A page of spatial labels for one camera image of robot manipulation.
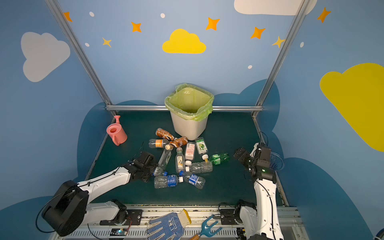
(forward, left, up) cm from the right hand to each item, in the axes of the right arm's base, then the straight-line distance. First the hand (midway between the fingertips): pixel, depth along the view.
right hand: (242, 153), depth 80 cm
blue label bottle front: (-14, +42, -10) cm, 45 cm away
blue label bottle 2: (-12, +26, -11) cm, 31 cm away
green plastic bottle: (+3, +12, -13) cm, 18 cm away
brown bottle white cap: (+11, +38, -9) cm, 41 cm away
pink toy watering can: (+14, +78, -4) cm, 79 cm away
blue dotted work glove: (-34, +37, -15) cm, 52 cm away
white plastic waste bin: (+18, +30, -4) cm, 35 cm away
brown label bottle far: (+19, +48, -11) cm, 53 cm away
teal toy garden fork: (-35, +19, -15) cm, 43 cm away
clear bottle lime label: (+10, +22, -12) cm, 27 cm away
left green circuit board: (-38, +61, -15) cm, 73 cm away
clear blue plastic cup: (-6, -15, +3) cm, 16 cm away
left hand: (-5, +49, -13) cm, 51 cm away
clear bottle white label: (+2, +44, -10) cm, 46 cm away
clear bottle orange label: (+12, +51, -12) cm, 54 cm away
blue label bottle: (-8, +47, -12) cm, 49 cm away
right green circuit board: (-35, +2, -18) cm, 39 cm away
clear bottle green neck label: (-1, +35, -10) cm, 37 cm away
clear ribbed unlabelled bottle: (-4, +22, -11) cm, 25 cm away
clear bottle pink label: (+7, +30, -13) cm, 33 cm away
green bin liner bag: (+41, +31, 0) cm, 51 cm away
